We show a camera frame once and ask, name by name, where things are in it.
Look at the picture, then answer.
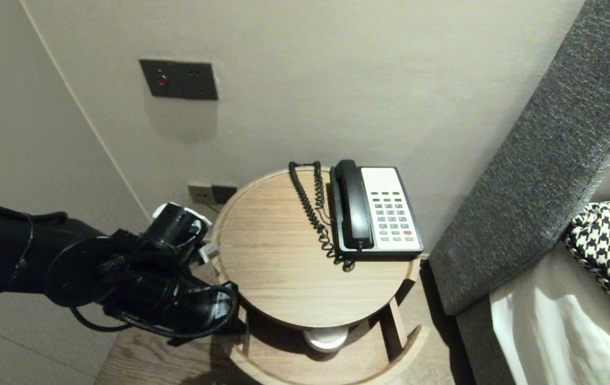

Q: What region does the round wooden side table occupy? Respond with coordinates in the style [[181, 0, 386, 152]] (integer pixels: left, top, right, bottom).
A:
[[211, 167, 422, 328]]

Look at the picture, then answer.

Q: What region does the black telephone handset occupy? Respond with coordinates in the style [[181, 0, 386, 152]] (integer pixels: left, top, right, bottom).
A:
[[335, 159, 374, 250]]

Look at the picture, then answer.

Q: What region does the black and white telephone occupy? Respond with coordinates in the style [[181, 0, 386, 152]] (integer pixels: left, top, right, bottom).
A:
[[329, 166, 424, 261]]

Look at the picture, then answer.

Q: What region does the white bed sheet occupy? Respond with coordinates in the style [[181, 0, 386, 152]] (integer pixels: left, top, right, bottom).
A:
[[489, 243, 610, 385]]

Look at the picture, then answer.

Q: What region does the grey fabric headboard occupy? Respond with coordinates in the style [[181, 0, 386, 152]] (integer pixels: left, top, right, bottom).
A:
[[429, 0, 610, 316]]

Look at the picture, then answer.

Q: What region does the wall power outlet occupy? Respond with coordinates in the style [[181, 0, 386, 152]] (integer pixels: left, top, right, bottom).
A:
[[188, 184, 214, 205]]

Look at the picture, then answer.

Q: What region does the black coiled telephone cord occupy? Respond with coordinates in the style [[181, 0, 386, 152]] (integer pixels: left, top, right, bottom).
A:
[[289, 161, 356, 272]]

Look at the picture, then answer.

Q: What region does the dark wall switch panel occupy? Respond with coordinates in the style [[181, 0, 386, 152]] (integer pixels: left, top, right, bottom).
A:
[[139, 59, 219, 101]]

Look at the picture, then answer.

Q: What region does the grey fabric bed frame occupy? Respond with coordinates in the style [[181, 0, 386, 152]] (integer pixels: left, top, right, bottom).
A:
[[454, 297, 516, 385]]

